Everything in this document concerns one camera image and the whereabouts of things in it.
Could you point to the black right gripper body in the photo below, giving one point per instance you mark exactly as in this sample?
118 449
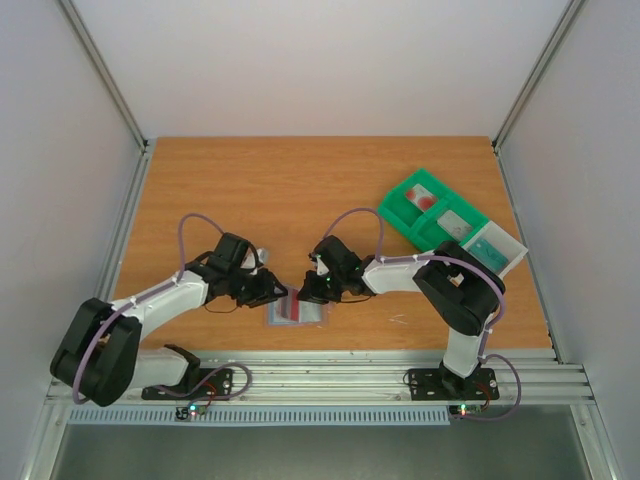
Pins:
316 286

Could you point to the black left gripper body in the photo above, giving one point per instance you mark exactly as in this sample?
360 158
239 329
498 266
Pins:
249 291

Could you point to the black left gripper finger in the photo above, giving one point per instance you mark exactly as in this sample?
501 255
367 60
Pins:
263 294
269 282

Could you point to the red stripe card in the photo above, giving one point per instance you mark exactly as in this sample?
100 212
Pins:
287 309

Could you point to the pink leather card holder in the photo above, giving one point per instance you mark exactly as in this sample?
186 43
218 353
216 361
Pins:
311 314

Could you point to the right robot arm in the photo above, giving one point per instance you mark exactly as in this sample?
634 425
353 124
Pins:
465 293

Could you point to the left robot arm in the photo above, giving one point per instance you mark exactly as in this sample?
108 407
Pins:
100 358

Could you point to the red circle card stack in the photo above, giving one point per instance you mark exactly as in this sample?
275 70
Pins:
421 197

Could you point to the teal card stack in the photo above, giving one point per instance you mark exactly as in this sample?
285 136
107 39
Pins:
489 255

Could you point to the large green bin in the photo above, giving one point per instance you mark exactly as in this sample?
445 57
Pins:
412 206

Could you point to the small green bin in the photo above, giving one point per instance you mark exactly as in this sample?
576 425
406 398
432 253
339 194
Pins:
425 234

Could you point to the white bin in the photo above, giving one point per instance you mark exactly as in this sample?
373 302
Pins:
503 241

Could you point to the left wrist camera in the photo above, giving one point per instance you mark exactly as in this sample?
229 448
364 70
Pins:
255 259

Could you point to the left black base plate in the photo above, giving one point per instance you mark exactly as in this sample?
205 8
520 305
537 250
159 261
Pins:
219 385

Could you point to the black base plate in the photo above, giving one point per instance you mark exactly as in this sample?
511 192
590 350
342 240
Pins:
219 385
438 384

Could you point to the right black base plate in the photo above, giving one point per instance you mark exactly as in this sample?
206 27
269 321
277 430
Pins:
438 384

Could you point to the grey slotted cable duct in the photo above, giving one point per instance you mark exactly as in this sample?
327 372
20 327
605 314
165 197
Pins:
262 416

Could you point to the aluminium frame post right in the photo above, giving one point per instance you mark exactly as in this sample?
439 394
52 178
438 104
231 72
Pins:
541 65

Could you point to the aluminium frame post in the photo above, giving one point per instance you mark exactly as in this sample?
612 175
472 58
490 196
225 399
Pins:
88 44
541 65

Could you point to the aluminium frame post left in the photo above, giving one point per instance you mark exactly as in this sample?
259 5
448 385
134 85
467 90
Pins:
88 44

